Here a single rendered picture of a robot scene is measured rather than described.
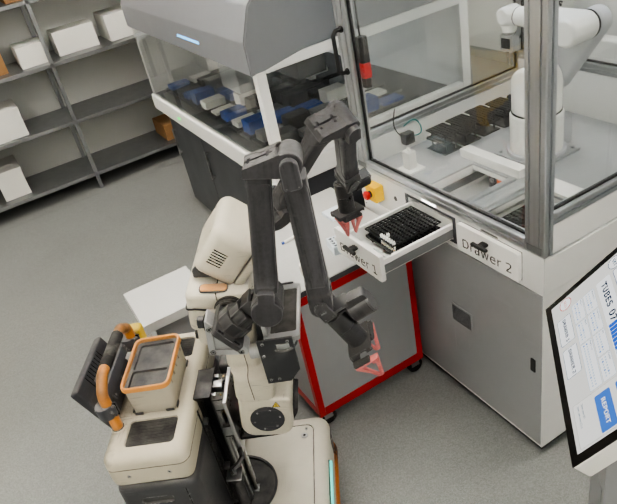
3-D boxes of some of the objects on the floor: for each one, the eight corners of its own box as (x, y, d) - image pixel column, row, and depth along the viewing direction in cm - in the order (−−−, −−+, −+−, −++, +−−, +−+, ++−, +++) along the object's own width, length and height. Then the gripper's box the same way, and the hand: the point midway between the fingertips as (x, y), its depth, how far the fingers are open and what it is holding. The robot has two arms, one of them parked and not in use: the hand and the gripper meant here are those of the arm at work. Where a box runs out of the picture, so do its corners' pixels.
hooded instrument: (310, 323, 342) (226, -28, 246) (187, 207, 485) (104, -43, 390) (479, 232, 383) (463, -98, 288) (320, 150, 526) (274, -88, 431)
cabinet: (542, 461, 245) (545, 298, 202) (384, 331, 325) (362, 195, 282) (699, 347, 278) (731, 185, 235) (520, 254, 357) (519, 121, 314)
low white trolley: (323, 435, 276) (288, 298, 235) (260, 360, 324) (221, 236, 283) (428, 371, 296) (412, 234, 255) (354, 310, 344) (330, 186, 303)
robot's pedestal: (198, 462, 277) (141, 329, 236) (175, 421, 300) (119, 293, 259) (258, 427, 287) (213, 294, 246) (231, 390, 310) (186, 263, 269)
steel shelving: (-44, 244, 507) (-197, -19, 400) (-48, 223, 545) (-188, -24, 438) (336, 96, 628) (296, -137, 521) (311, 86, 666) (270, -133, 559)
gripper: (351, 186, 217) (358, 224, 225) (326, 197, 213) (334, 236, 222) (362, 192, 211) (369, 231, 220) (336, 204, 208) (345, 243, 216)
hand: (351, 232), depth 220 cm, fingers open, 3 cm apart
